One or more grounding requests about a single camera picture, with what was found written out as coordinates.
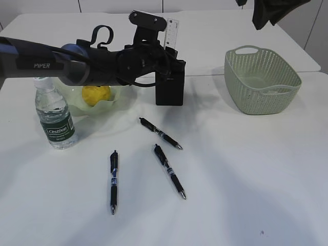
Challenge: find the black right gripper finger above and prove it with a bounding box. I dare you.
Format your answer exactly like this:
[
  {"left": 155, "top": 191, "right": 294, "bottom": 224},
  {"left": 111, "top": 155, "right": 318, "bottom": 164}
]
[
  {"left": 269, "top": 0, "right": 310, "bottom": 26},
  {"left": 252, "top": 0, "right": 277, "bottom": 30}
]

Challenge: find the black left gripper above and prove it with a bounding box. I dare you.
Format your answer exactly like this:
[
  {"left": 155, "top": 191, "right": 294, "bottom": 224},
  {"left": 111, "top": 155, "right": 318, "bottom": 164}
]
[{"left": 116, "top": 40, "right": 186, "bottom": 86}]

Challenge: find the transparent plastic ruler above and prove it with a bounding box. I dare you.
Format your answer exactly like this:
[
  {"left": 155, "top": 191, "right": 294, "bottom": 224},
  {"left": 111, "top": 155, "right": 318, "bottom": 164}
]
[{"left": 163, "top": 18, "right": 179, "bottom": 49}]

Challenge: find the black pen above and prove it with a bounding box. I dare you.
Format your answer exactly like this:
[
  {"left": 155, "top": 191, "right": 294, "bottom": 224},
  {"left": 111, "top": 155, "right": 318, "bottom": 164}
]
[
  {"left": 154, "top": 144, "right": 187, "bottom": 200},
  {"left": 110, "top": 150, "right": 118, "bottom": 215},
  {"left": 139, "top": 117, "right": 183, "bottom": 150}
]

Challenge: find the yellow pear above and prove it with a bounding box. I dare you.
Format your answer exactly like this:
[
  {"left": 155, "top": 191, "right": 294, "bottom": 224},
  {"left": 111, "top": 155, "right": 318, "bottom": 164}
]
[{"left": 81, "top": 86, "right": 111, "bottom": 107}]

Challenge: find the clear plastic water bottle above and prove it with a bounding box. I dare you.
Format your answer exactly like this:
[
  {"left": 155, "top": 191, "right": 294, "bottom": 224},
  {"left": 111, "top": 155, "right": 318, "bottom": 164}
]
[{"left": 34, "top": 77, "right": 78, "bottom": 150}]

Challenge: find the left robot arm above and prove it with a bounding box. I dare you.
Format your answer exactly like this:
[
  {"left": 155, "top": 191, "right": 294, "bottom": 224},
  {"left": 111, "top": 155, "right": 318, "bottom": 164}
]
[{"left": 1, "top": 37, "right": 186, "bottom": 87}]

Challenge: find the black square pen holder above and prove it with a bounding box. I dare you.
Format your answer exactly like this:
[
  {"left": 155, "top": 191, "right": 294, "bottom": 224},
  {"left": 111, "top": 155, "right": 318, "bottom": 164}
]
[{"left": 155, "top": 72, "right": 185, "bottom": 106}]

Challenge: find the green plastic woven basket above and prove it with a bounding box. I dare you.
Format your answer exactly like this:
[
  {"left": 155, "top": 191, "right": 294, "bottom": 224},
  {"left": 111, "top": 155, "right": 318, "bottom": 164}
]
[{"left": 224, "top": 46, "right": 302, "bottom": 115}]

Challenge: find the green glass wavy plate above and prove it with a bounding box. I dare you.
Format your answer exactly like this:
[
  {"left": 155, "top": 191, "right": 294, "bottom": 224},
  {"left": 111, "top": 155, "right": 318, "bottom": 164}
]
[{"left": 52, "top": 77, "right": 121, "bottom": 117}]

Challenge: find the black pen on ruler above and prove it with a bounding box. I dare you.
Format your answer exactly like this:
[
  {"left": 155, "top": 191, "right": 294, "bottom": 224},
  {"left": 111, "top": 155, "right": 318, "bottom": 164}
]
[{"left": 110, "top": 150, "right": 118, "bottom": 215}]

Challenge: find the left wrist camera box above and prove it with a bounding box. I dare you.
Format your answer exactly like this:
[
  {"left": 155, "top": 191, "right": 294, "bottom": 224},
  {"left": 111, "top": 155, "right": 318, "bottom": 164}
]
[{"left": 129, "top": 10, "right": 167, "bottom": 45}]

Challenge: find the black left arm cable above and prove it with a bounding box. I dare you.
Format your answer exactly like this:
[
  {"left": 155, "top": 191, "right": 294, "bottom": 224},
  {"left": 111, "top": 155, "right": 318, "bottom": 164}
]
[{"left": 51, "top": 25, "right": 158, "bottom": 88}]

